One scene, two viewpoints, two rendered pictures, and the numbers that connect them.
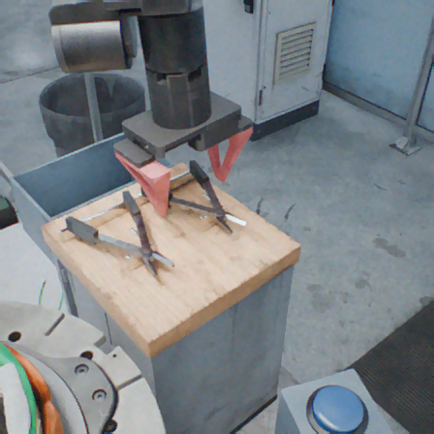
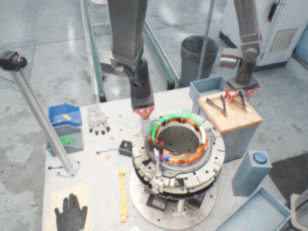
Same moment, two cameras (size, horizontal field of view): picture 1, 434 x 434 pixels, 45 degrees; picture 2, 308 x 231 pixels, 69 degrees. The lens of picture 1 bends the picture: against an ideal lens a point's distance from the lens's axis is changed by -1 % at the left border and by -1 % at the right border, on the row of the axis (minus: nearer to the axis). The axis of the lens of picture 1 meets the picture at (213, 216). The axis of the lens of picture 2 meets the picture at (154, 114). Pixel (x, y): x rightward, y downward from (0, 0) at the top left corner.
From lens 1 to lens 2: 0.45 m
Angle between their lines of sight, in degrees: 18
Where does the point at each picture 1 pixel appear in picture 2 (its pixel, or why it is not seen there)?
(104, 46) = (230, 64)
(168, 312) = (226, 126)
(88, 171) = (208, 84)
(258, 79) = (263, 49)
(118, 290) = (216, 117)
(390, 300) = (290, 147)
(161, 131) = (236, 84)
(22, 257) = (177, 100)
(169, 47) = (245, 68)
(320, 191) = (275, 99)
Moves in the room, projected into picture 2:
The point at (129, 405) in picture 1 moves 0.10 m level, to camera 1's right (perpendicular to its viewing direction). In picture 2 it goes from (218, 141) to (247, 150)
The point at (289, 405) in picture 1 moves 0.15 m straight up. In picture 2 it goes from (249, 153) to (263, 127)
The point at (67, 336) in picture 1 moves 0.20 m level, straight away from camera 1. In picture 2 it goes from (206, 124) to (197, 89)
